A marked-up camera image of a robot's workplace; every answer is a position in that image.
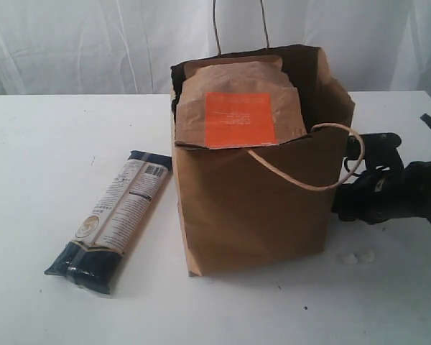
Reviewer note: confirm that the brown paper shopping bag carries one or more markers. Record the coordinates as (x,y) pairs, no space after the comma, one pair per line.
(253,206)

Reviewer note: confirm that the white backdrop curtain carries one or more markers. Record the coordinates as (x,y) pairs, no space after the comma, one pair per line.
(62,47)

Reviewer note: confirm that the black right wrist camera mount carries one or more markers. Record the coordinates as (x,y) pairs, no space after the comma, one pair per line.
(380,152)

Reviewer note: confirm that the blue spaghetti pasta packet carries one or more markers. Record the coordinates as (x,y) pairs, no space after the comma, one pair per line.
(91,258)

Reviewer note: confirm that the white crumb beside bag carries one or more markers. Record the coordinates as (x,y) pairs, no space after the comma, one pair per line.
(348,258)

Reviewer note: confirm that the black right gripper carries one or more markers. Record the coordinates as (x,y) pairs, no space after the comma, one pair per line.
(375,197)

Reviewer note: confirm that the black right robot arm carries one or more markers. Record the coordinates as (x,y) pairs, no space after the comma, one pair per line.
(418,179)

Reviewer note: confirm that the brown kraft paper pouch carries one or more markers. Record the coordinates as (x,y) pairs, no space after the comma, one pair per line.
(241,102)

